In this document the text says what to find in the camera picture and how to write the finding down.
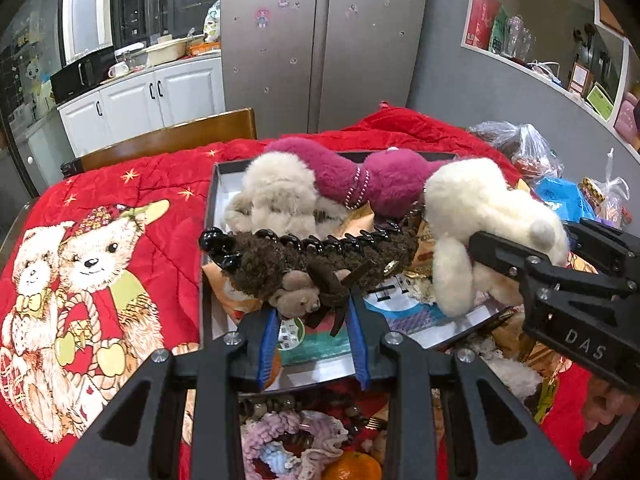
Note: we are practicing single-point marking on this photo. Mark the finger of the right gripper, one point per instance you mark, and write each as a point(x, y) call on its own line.
point(611, 251)
point(515, 259)

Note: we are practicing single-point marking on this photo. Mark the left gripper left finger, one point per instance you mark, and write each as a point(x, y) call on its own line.
point(138, 434)

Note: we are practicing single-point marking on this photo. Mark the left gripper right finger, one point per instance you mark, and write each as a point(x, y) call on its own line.
point(489, 434)

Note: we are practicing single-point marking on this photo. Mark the cream plush bunny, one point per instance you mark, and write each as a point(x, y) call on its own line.
point(471, 195)

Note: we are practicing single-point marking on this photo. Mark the brown fuzzy hair claw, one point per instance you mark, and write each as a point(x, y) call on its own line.
point(307, 277)

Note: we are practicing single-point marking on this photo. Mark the clear bag with snacks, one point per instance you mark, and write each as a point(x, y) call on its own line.
point(607, 198)

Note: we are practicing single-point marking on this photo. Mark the blue plastic bag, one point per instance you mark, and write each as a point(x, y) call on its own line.
point(565, 198)

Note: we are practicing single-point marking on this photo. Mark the crocheted pastel scrunchie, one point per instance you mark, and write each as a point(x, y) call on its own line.
point(292, 445)

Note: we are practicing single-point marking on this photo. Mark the clear bag with food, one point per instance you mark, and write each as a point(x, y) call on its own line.
point(524, 146)

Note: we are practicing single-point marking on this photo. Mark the orange tangerine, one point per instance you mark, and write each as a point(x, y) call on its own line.
point(353, 466)

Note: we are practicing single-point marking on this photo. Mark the printed booklet in tray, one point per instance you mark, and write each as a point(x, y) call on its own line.
point(320, 344)

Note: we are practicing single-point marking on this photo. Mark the pink pouch on shelf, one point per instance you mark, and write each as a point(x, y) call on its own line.
point(625, 124)

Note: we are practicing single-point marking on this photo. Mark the magenta plush bunny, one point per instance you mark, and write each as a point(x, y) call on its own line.
point(389, 181)

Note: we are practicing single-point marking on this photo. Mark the green card on shelf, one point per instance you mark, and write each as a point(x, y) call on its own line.
point(599, 100)

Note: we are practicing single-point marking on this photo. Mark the red teddy bear blanket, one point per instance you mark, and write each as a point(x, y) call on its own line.
point(109, 270)

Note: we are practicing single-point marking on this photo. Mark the shallow black-rimmed tray box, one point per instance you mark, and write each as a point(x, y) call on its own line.
point(226, 183)

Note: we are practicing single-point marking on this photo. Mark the beige plush bunny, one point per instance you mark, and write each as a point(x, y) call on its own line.
point(279, 193)

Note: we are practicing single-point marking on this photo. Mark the red gift box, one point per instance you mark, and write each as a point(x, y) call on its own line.
point(481, 20)

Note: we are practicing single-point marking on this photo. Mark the stainless double-door refrigerator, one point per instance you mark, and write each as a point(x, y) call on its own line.
point(315, 65)

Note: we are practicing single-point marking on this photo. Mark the white kitchen cabinet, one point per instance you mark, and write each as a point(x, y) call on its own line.
point(155, 98)

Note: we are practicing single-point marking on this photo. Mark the white mug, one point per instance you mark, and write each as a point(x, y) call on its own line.
point(117, 70)

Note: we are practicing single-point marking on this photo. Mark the black microwave oven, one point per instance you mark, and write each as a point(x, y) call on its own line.
point(82, 75)

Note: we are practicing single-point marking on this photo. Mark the cream basin on counter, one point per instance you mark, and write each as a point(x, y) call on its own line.
point(166, 52)

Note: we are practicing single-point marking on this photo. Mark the glass sliding door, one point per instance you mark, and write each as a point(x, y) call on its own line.
point(32, 50)

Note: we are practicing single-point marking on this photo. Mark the white wall shelf unit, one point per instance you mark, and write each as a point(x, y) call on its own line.
point(567, 45)

